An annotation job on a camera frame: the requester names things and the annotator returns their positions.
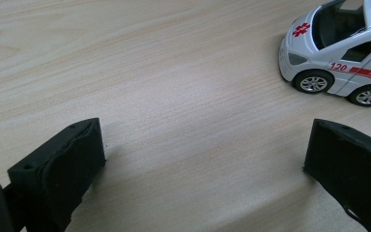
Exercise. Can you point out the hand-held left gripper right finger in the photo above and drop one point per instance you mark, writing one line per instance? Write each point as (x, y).
(351, 164)

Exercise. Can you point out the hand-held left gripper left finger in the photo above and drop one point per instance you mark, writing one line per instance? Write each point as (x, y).
(61, 170)

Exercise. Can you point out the white toy ambulance car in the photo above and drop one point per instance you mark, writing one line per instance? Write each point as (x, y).
(335, 51)

